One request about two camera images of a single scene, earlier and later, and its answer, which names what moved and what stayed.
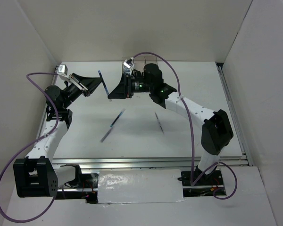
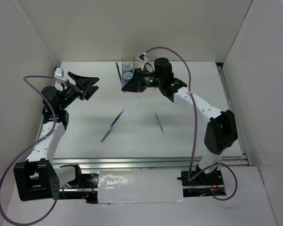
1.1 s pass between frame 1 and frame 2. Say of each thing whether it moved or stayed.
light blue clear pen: moved
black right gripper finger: moved
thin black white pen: stayed
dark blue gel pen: stayed
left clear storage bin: stayed
